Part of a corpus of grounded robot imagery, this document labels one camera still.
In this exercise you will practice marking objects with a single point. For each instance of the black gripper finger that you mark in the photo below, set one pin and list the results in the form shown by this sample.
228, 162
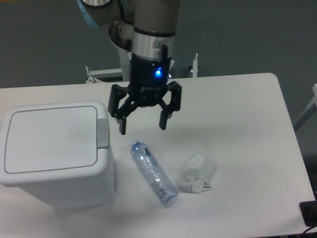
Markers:
174, 104
120, 113

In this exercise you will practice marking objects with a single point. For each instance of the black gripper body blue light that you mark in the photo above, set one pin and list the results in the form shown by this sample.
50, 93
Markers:
148, 79

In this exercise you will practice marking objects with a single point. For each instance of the grey trash can push button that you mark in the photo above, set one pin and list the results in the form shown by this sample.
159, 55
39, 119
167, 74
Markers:
102, 134

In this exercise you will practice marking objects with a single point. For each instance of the white trash can lid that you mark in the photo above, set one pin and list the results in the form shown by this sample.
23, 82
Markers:
49, 139

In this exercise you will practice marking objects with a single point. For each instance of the white plastic trash can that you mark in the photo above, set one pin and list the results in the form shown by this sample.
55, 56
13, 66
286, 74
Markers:
68, 188

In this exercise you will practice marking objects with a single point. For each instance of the crumpled white paper wrapper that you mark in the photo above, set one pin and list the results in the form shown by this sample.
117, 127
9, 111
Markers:
196, 174

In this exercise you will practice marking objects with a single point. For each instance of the clear blue plastic bottle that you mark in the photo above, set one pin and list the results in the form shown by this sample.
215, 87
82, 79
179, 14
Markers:
153, 173

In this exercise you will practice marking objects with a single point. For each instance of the black device at table corner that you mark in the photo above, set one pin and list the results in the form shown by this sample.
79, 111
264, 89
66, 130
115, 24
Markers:
309, 212

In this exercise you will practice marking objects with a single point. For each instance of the white frame at right edge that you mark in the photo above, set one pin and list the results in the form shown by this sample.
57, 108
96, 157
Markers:
307, 111

